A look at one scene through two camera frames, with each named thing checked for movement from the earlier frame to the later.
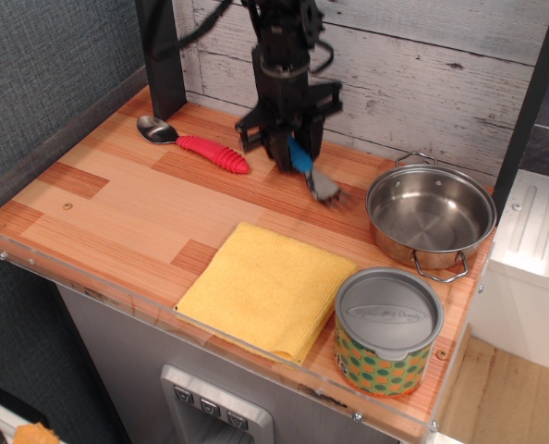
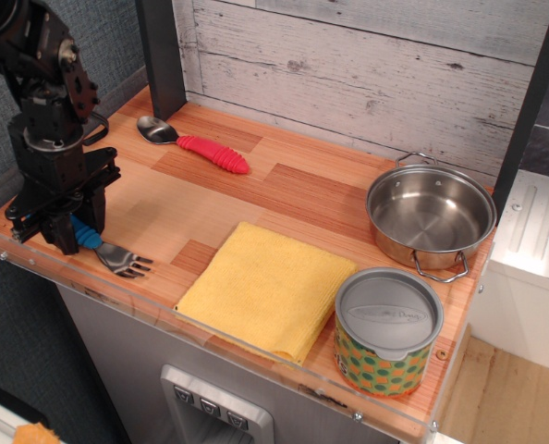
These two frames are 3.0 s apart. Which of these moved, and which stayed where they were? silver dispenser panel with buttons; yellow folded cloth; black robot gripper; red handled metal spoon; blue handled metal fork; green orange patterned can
Moved: blue handled metal fork; black robot gripper
Stayed: silver dispenser panel with buttons; red handled metal spoon; yellow folded cloth; green orange patterned can
